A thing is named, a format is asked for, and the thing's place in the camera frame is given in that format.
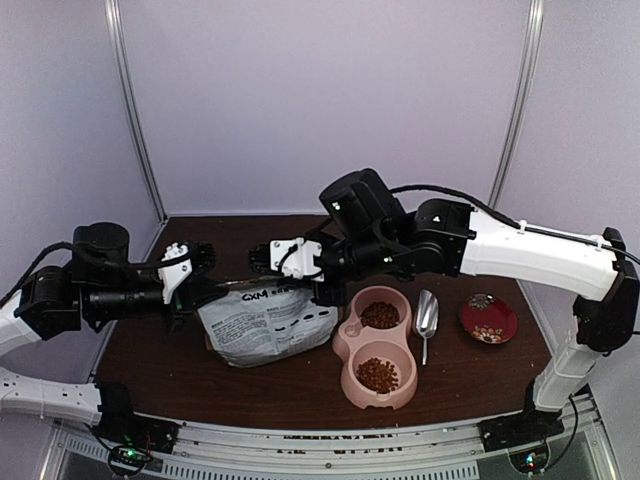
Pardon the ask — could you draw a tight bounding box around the aluminium frame post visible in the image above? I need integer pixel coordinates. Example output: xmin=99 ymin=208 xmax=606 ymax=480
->
xmin=104 ymin=0 xmax=168 ymax=223
xmin=488 ymin=0 xmax=545 ymax=208

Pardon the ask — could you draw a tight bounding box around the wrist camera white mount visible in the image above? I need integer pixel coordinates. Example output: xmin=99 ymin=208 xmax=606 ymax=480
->
xmin=157 ymin=242 xmax=216 ymax=305
xmin=248 ymin=237 xmax=324 ymax=282

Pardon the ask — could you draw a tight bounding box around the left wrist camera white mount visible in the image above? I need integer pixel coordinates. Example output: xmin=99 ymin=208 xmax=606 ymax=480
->
xmin=157 ymin=242 xmax=216 ymax=305

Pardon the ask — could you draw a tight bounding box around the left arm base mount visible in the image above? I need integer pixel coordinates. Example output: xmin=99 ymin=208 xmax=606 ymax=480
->
xmin=87 ymin=382 xmax=180 ymax=478

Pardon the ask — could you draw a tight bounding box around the left aluminium frame post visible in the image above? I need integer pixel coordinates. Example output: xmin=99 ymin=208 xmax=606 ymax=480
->
xmin=104 ymin=0 xmax=168 ymax=223

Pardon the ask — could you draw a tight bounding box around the front aluminium rail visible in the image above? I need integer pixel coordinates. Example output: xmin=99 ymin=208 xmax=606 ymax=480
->
xmin=39 ymin=417 xmax=619 ymax=480

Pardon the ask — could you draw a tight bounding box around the right aluminium frame post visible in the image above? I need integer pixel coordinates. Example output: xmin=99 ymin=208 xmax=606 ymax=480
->
xmin=488 ymin=0 xmax=545 ymax=208

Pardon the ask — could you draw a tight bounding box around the red floral saucer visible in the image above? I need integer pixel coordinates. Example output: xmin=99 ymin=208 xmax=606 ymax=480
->
xmin=458 ymin=293 xmax=518 ymax=345

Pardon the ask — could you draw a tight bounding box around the brown kibble pet food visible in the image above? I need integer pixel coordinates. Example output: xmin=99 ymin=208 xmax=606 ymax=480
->
xmin=360 ymin=302 xmax=400 ymax=329

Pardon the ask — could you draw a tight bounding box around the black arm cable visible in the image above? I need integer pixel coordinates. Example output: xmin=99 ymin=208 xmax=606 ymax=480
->
xmin=389 ymin=184 xmax=640 ymax=334
xmin=0 ymin=240 xmax=76 ymax=306

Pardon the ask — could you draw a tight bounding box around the brown pet food bag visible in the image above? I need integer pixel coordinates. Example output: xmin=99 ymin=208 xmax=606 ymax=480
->
xmin=197 ymin=279 xmax=341 ymax=368

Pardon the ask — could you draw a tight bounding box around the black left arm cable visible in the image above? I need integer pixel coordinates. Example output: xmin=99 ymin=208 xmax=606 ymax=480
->
xmin=0 ymin=240 xmax=76 ymax=306

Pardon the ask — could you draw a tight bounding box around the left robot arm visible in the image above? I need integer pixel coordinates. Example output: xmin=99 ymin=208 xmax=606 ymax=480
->
xmin=1 ymin=222 xmax=228 ymax=444

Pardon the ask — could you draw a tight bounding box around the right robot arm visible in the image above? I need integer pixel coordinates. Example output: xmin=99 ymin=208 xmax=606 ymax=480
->
xmin=306 ymin=169 xmax=639 ymax=442

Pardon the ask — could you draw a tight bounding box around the silver metal scoop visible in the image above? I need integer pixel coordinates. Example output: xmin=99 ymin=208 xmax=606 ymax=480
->
xmin=412 ymin=290 xmax=439 ymax=366

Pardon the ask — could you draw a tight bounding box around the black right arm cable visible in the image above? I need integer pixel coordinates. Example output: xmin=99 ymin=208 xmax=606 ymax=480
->
xmin=389 ymin=184 xmax=640 ymax=334

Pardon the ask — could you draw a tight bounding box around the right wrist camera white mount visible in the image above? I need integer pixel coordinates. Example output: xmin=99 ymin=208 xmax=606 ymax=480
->
xmin=248 ymin=237 xmax=324 ymax=282

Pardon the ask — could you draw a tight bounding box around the pink double pet bowl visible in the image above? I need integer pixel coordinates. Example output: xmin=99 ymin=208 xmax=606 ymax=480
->
xmin=332 ymin=286 xmax=418 ymax=410

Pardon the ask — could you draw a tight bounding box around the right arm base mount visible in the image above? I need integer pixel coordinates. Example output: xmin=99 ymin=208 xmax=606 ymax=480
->
xmin=477 ymin=413 xmax=565 ymax=476

